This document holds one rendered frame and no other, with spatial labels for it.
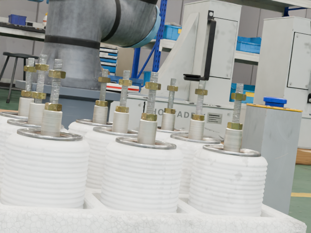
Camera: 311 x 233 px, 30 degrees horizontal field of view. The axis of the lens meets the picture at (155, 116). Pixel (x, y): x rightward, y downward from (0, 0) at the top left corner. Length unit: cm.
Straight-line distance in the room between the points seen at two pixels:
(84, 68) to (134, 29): 17
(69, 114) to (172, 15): 876
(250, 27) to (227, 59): 681
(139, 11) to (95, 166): 56
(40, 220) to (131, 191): 12
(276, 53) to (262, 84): 21
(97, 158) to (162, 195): 14
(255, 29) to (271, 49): 628
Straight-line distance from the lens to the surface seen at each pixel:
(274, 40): 343
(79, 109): 116
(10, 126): 77
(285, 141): 99
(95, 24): 120
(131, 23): 127
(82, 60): 118
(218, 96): 306
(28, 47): 911
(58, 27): 119
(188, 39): 308
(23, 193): 65
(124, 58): 715
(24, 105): 90
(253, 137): 99
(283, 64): 332
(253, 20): 983
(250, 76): 964
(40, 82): 79
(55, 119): 67
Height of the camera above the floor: 32
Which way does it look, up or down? 3 degrees down
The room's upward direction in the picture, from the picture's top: 7 degrees clockwise
